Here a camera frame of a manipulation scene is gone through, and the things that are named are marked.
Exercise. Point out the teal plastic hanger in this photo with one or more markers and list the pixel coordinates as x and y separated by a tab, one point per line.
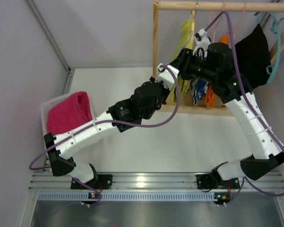
276	50

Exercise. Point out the yellow-green trousers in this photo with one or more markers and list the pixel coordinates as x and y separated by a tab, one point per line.
184	85

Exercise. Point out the pink trousers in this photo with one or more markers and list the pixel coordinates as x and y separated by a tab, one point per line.
70	113

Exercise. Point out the blue patterned trousers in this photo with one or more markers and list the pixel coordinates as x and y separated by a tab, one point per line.
199	91

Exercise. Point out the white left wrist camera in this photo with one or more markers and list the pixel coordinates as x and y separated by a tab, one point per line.
165	77

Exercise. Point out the grey slotted cable duct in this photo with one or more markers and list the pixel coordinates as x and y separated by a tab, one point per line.
131	196

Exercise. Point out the orange trousers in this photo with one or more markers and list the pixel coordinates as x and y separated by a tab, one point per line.
210	96

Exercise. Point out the aluminium mounting rail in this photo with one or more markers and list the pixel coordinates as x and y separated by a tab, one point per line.
273	181

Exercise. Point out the light blue wire hanger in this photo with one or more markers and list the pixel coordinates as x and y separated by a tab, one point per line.
185	40

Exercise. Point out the white plastic laundry basket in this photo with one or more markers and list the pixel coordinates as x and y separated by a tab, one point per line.
44	111

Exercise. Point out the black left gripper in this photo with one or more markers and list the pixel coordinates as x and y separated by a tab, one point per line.
167	92

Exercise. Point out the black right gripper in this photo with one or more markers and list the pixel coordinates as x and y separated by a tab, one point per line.
187	64

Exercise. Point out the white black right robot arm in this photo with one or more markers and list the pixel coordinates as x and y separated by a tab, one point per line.
221	70

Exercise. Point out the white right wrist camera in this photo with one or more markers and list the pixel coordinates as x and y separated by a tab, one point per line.
202	42

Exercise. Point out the wooden clothes rack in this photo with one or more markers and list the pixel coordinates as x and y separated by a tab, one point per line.
186	105

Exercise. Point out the black trousers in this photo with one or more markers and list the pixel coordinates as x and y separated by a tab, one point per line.
253	57

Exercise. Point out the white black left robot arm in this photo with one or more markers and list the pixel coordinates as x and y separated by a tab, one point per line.
123	115

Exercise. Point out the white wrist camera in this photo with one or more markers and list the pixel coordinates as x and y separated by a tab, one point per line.
165	77
202	42

